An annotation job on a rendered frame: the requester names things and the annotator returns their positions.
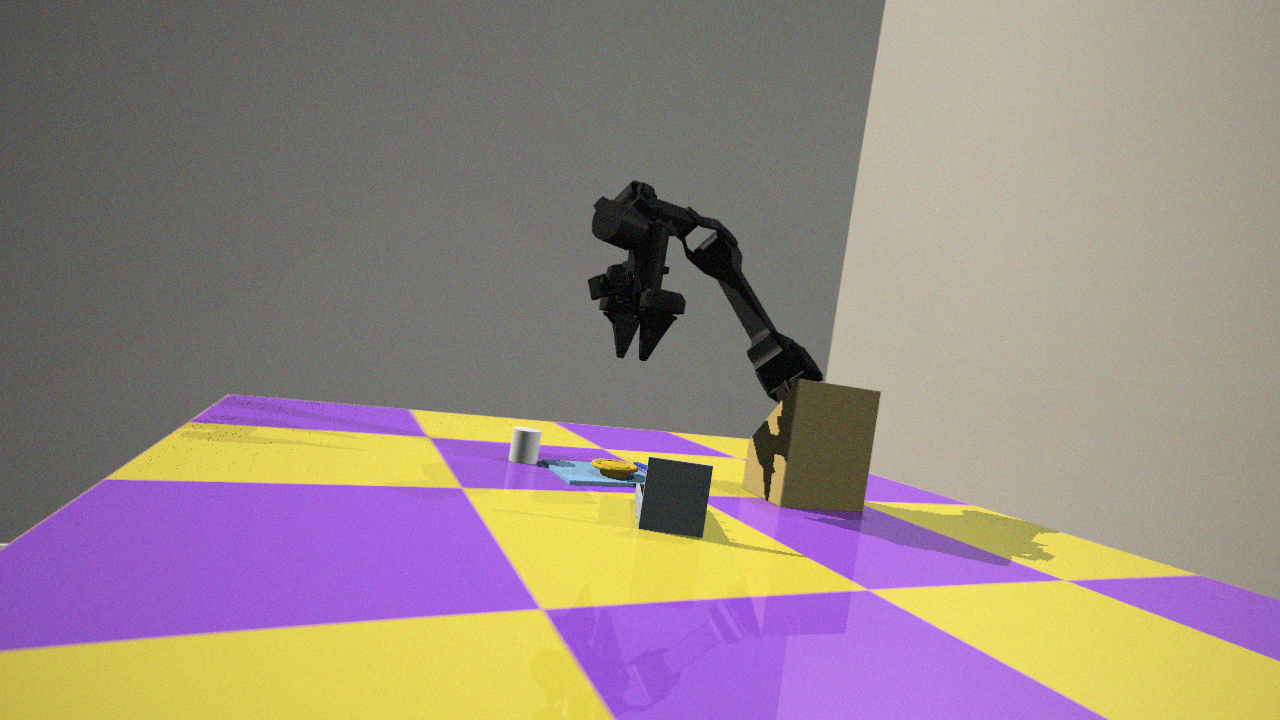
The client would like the white cylinder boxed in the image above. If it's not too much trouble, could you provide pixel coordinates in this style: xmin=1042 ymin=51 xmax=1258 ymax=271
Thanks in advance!
xmin=509 ymin=427 xmax=541 ymax=464

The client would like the grey dish rack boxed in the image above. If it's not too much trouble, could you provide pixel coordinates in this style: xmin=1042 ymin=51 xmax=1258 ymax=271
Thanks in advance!
xmin=634 ymin=456 xmax=713 ymax=538

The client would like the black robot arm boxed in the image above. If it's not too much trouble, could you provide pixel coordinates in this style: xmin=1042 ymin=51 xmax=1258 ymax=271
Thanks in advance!
xmin=588 ymin=181 xmax=824 ymax=404

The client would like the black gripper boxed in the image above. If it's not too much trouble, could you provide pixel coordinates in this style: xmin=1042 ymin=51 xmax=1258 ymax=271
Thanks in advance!
xmin=599 ymin=254 xmax=686 ymax=361

